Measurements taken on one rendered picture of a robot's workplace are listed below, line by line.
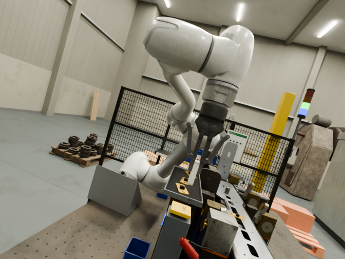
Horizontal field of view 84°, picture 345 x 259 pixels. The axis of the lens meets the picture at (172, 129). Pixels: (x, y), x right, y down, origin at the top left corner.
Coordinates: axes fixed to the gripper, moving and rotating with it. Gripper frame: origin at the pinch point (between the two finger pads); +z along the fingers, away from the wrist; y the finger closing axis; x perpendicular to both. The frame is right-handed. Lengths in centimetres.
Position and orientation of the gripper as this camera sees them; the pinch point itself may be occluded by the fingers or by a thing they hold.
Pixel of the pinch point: (193, 172)
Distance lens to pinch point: 57.3
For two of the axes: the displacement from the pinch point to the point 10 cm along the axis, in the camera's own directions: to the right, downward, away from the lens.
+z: -3.0, 9.5, 0.7
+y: 9.5, 3.1, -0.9
